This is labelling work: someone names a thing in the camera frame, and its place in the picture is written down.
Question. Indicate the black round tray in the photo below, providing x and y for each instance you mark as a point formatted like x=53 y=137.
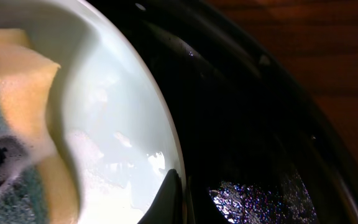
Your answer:
x=264 y=97

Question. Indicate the large mint green plate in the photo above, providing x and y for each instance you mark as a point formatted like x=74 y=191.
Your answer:
x=105 y=112

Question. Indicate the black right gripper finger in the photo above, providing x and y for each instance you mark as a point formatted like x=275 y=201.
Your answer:
x=167 y=207

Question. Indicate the green and yellow sponge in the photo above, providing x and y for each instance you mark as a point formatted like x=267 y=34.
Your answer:
x=35 y=184

